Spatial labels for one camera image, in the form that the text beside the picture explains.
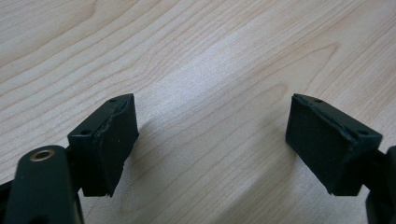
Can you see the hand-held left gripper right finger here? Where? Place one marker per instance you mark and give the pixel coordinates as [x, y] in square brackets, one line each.
[330, 146]

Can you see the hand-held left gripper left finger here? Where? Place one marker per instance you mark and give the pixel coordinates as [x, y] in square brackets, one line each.
[104, 146]

